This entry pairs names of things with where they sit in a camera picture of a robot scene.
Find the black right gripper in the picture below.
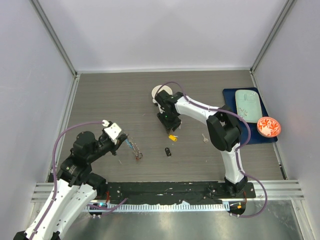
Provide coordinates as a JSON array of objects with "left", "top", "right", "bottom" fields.
[{"left": 157, "top": 110, "right": 181, "bottom": 134}]

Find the yellow tag key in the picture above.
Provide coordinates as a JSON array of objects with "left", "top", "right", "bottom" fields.
[{"left": 168, "top": 134, "right": 178, "bottom": 142}]

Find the black tag key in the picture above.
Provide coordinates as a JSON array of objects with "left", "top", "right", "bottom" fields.
[{"left": 164, "top": 147, "right": 172, "bottom": 157}]

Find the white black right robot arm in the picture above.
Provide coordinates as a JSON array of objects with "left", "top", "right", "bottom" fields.
[{"left": 151, "top": 87, "right": 248, "bottom": 198}]

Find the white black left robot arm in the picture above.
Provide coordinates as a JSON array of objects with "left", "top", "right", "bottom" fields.
[{"left": 14, "top": 131, "right": 128, "bottom": 240}]

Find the red bowl white inside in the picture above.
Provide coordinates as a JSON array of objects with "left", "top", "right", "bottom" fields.
[{"left": 151, "top": 85, "right": 173, "bottom": 106}]

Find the plain silver loose key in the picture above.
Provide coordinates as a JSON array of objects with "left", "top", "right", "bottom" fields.
[{"left": 201, "top": 133, "right": 209, "bottom": 143}]

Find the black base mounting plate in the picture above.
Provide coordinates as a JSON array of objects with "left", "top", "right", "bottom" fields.
[{"left": 95, "top": 181, "right": 256, "bottom": 205}]

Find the pale green rectangular plate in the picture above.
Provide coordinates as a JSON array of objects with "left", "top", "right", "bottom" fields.
[{"left": 235, "top": 89, "right": 263, "bottom": 124}]

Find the orange white patterned bowl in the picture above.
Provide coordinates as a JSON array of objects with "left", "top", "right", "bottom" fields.
[{"left": 256, "top": 116, "right": 282, "bottom": 138}]

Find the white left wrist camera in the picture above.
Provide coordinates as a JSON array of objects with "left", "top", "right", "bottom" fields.
[{"left": 102, "top": 120, "right": 123, "bottom": 143}]

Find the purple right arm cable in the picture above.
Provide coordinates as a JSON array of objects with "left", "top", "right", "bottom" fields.
[{"left": 159, "top": 81, "right": 268, "bottom": 219}]

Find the perforated cable duct strip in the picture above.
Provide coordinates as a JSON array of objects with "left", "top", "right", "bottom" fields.
[{"left": 84, "top": 201, "right": 231, "bottom": 213}]

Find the aluminium frame rail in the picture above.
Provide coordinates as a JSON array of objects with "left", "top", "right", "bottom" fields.
[{"left": 29, "top": 0, "right": 78, "bottom": 78}]

